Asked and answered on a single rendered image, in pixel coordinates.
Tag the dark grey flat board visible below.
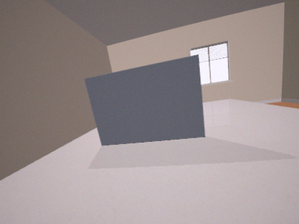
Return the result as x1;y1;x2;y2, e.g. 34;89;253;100
85;55;206;146

